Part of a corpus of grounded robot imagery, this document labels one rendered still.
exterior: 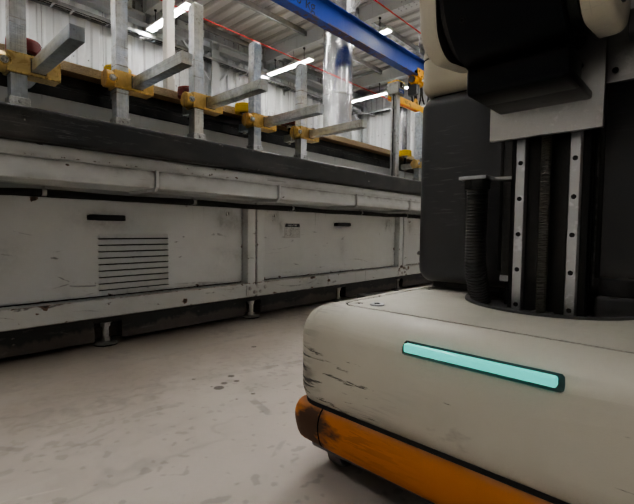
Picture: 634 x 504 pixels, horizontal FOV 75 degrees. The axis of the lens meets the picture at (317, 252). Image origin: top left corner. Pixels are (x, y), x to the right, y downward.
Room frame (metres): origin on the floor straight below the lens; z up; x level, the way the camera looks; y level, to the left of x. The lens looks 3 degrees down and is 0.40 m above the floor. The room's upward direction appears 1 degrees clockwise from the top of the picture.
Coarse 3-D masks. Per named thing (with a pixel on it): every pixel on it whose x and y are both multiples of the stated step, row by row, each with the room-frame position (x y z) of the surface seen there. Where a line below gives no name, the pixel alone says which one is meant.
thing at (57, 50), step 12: (72, 24) 0.87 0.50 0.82; (60, 36) 0.90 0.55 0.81; (72, 36) 0.87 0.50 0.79; (84, 36) 0.89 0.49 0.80; (48, 48) 0.96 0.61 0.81; (60, 48) 0.92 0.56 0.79; (72, 48) 0.92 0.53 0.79; (36, 60) 1.03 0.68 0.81; (48, 60) 0.98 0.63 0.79; (60, 60) 0.98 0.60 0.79; (36, 72) 1.06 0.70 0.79; (48, 72) 1.06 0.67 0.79
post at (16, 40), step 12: (12, 0) 1.03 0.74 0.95; (24, 0) 1.05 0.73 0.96; (12, 12) 1.03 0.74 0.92; (24, 12) 1.05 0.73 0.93; (12, 24) 1.03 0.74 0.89; (24, 24) 1.05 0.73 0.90; (12, 36) 1.03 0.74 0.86; (24, 36) 1.05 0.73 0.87; (12, 48) 1.03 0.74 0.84; (24, 48) 1.05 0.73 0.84; (12, 72) 1.03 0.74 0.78; (12, 84) 1.03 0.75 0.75; (24, 84) 1.05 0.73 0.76; (24, 96) 1.05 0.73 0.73
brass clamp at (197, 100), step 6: (186, 96) 1.38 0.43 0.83; (192, 96) 1.38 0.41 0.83; (198, 96) 1.40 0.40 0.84; (204, 96) 1.42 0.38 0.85; (210, 96) 1.43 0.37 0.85; (186, 102) 1.38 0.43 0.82; (192, 102) 1.39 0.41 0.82; (198, 102) 1.40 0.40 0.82; (204, 102) 1.42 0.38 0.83; (186, 108) 1.42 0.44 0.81; (198, 108) 1.41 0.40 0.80; (204, 108) 1.42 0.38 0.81; (210, 108) 1.43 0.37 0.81; (216, 108) 1.45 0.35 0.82; (222, 108) 1.47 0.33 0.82; (210, 114) 1.48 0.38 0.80; (216, 114) 1.48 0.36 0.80
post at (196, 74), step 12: (192, 12) 1.40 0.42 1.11; (192, 24) 1.40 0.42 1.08; (192, 36) 1.40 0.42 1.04; (192, 48) 1.40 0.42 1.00; (192, 60) 1.40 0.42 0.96; (192, 72) 1.40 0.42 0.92; (192, 84) 1.40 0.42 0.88; (192, 108) 1.41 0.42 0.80; (192, 120) 1.41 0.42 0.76; (192, 132) 1.41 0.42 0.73
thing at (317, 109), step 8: (320, 104) 1.43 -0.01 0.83; (288, 112) 1.52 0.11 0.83; (296, 112) 1.49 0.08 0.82; (304, 112) 1.46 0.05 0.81; (312, 112) 1.44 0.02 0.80; (320, 112) 1.43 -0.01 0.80; (264, 120) 1.61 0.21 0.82; (272, 120) 1.57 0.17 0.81; (280, 120) 1.55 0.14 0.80; (288, 120) 1.53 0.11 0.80; (296, 120) 1.53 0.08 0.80; (240, 128) 1.70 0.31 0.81
